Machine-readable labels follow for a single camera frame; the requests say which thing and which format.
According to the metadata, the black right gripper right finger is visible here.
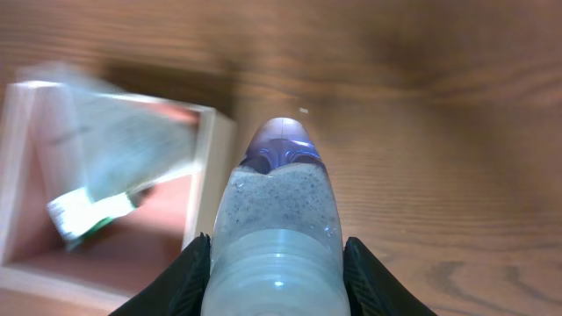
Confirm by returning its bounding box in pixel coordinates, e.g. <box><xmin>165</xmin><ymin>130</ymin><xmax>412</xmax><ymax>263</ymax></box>
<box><xmin>343</xmin><ymin>237</ymin><xmax>436</xmax><ymax>316</ymax></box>

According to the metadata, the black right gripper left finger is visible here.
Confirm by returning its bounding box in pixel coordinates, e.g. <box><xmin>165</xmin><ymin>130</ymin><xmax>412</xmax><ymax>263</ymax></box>
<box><xmin>110</xmin><ymin>233</ymin><xmax>211</xmax><ymax>316</ymax></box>

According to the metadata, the clear foam pump soap bottle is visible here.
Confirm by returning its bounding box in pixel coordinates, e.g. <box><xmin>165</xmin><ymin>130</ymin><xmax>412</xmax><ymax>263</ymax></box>
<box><xmin>201</xmin><ymin>118</ymin><xmax>350</xmax><ymax>316</ymax></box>

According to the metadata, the white Pantene tube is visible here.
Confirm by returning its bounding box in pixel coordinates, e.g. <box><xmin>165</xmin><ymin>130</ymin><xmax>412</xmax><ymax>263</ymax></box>
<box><xmin>21</xmin><ymin>63</ymin><xmax>197</xmax><ymax>201</ymax></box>

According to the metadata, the green Dettol soap pack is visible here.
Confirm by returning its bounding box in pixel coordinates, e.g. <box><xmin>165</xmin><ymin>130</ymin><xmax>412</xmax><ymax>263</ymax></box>
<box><xmin>47</xmin><ymin>187</ymin><xmax>137</xmax><ymax>251</ymax></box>

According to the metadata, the white box with red interior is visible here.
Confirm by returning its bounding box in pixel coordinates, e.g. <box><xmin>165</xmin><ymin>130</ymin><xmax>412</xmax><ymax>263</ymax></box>
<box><xmin>1</xmin><ymin>79</ymin><xmax>235</xmax><ymax>311</ymax></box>

